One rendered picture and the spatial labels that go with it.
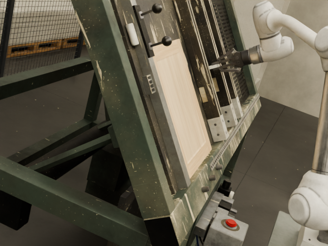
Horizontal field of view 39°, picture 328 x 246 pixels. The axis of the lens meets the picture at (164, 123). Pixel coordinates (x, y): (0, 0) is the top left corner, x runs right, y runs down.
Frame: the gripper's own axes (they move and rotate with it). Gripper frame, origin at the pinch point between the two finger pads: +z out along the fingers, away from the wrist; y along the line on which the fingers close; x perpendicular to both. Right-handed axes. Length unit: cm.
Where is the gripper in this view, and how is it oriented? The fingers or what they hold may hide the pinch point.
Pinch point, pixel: (212, 67)
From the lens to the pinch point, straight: 240.4
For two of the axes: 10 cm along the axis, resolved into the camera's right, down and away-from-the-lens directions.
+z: -9.0, 2.1, 3.9
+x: -3.3, 2.6, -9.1
